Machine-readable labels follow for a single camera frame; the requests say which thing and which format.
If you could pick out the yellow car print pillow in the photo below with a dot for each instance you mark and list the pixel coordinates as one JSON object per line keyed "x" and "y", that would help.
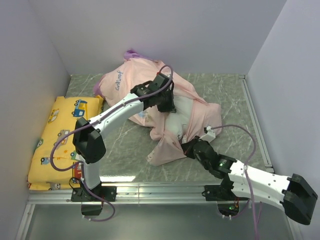
{"x": 61, "y": 121}

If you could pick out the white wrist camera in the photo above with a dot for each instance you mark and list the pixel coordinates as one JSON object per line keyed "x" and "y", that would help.
{"x": 161, "y": 74}
{"x": 209, "y": 134}

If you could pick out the pink pillowcase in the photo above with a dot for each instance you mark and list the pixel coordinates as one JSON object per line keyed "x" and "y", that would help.
{"x": 116, "y": 84}

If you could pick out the aluminium rail frame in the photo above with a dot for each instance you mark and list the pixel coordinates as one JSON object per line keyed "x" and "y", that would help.
{"x": 166, "y": 202}

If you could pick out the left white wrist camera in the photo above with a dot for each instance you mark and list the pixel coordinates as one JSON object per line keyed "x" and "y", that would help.
{"x": 161, "y": 74}

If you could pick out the purple princess print pillowcase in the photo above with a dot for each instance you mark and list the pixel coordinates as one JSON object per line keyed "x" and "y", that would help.
{"x": 129, "y": 54}

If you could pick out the white pillow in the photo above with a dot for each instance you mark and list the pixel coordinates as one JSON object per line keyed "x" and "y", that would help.
{"x": 177, "y": 123}

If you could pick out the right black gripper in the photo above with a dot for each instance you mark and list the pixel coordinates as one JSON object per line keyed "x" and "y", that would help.
{"x": 187, "y": 148}

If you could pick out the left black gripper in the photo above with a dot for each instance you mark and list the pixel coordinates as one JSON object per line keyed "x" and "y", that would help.
{"x": 170, "y": 106}

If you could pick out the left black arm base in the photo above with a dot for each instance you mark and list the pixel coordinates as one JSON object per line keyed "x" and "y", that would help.
{"x": 92, "y": 202}

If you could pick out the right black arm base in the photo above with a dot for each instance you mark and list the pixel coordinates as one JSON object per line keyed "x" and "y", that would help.
{"x": 228, "y": 204}

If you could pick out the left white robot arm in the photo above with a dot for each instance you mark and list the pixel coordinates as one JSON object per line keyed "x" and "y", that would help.
{"x": 88, "y": 137}

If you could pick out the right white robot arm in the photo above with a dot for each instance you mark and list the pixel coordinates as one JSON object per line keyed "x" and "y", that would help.
{"x": 291, "y": 194}

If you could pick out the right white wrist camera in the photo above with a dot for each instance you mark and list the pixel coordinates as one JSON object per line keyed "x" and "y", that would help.
{"x": 209, "y": 134}

